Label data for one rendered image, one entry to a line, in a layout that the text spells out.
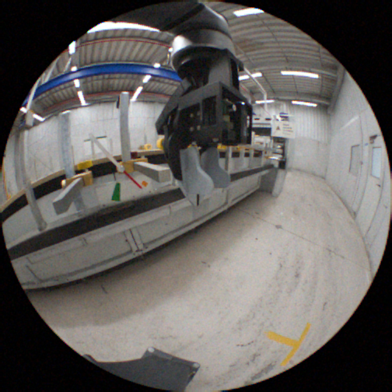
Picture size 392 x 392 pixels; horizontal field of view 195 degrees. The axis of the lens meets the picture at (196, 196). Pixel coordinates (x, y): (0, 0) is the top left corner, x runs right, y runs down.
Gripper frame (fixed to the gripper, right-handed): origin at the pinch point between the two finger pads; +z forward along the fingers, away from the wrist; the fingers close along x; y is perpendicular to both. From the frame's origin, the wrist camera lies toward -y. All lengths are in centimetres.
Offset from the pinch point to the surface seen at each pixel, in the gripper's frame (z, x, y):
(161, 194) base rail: 13.6, 10.1, -35.7
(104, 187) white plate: 4.3, -14.6, -37.7
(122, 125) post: -19.2, -3.9, -38.2
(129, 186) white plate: 6.4, -4.0, -37.5
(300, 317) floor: 83, 36, 73
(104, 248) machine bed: 54, -33, -64
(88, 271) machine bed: 67, -58, -61
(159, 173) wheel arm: -2.5, -1.1, -10.2
